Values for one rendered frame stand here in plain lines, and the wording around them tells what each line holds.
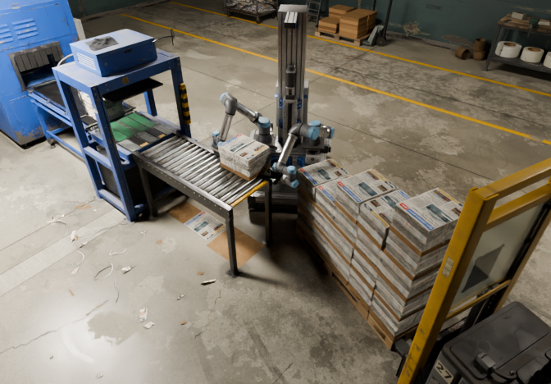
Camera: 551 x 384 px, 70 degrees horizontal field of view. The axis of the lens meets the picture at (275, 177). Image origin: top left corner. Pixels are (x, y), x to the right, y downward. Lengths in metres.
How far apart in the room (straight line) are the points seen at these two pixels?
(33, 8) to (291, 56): 3.41
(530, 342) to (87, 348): 3.09
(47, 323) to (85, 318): 0.30
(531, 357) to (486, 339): 0.24
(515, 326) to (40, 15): 5.77
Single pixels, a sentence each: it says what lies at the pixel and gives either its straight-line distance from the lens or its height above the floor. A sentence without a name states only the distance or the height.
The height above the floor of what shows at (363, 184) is 1.07.
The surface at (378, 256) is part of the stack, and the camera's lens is 3.01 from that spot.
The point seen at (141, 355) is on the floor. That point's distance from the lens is 3.51.
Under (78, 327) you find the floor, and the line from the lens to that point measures 3.83.
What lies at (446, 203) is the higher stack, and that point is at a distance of 2.75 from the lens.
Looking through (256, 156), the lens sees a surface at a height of 1.02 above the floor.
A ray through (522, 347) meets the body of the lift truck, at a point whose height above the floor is 0.80.
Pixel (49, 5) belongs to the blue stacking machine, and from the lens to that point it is 6.04.
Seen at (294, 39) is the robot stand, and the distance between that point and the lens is 3.74.
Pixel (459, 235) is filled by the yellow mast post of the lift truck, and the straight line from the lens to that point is 2.06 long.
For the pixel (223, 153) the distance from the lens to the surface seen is 3.58.
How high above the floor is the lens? 2.93
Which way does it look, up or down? 37 degrees down
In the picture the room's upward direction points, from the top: straight up
